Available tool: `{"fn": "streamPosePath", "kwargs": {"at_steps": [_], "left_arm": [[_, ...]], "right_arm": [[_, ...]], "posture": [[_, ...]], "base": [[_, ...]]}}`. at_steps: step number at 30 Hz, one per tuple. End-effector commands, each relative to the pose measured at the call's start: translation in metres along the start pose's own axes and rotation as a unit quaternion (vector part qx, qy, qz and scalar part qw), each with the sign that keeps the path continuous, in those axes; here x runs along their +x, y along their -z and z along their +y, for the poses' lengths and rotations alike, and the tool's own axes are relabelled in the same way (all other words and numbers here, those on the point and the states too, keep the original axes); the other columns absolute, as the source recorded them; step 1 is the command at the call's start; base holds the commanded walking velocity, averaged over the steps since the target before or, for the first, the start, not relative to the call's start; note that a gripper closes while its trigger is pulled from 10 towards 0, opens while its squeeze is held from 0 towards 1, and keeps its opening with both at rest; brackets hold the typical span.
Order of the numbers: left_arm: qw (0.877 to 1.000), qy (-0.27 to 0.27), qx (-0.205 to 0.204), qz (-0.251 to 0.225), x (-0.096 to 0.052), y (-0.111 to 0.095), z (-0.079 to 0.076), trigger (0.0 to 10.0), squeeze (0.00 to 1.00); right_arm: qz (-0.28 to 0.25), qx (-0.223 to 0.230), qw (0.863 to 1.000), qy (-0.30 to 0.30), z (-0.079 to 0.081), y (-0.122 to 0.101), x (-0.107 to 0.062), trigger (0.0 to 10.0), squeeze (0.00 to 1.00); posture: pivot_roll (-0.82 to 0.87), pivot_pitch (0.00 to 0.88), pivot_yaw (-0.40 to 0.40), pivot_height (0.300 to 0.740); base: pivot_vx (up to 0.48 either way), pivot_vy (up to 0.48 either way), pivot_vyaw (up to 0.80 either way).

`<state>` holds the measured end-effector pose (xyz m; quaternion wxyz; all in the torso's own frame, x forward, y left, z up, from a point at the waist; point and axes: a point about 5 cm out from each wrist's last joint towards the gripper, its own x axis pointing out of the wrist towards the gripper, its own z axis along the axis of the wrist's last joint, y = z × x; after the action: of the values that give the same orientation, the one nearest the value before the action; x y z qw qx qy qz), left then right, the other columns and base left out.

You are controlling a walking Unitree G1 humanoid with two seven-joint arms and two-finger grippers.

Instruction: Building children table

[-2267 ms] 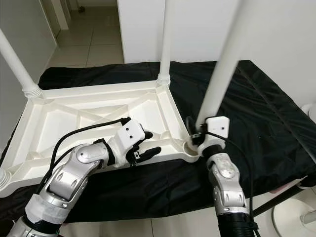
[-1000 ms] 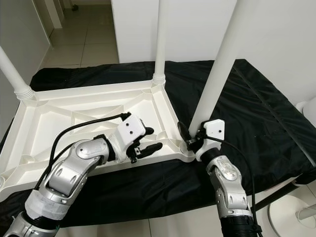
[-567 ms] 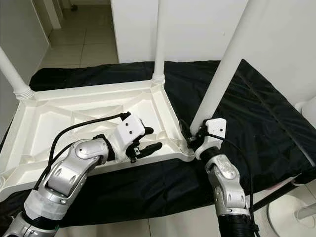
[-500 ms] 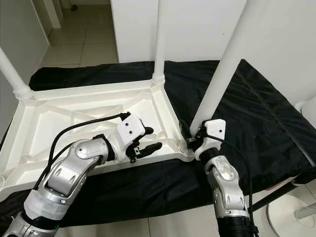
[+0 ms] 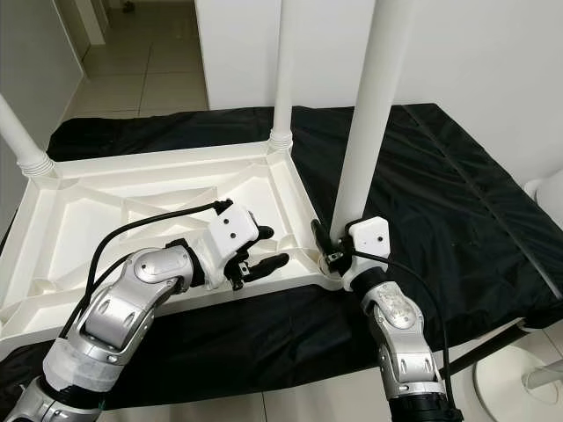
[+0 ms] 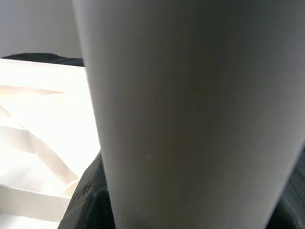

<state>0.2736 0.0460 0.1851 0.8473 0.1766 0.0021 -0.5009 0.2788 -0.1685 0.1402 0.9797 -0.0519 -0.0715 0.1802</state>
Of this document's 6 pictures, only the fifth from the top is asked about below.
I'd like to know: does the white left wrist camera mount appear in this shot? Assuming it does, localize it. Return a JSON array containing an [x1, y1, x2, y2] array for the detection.
[[209, 204, 260, 265]]

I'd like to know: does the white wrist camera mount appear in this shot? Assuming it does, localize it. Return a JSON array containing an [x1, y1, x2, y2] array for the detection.
[[343, 215, 392, 287], [209, 204, 260, 265]]

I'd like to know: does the white round stand base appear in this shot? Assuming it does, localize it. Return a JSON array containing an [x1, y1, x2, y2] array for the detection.
[[475, 347, 563, 422]]

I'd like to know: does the white plastic table top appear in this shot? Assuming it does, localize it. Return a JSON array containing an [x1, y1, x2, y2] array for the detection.
[[0, 141, 348, 339]]

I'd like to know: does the black cloth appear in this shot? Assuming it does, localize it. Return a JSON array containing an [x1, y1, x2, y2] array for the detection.
[[0, 104, 563, 414]]

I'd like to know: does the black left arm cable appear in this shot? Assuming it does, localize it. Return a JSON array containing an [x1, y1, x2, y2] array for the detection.
[[84, 200, 234, 339]]

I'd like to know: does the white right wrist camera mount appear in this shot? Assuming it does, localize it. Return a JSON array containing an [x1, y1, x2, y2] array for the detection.
[[343, 215, 392, 287]]

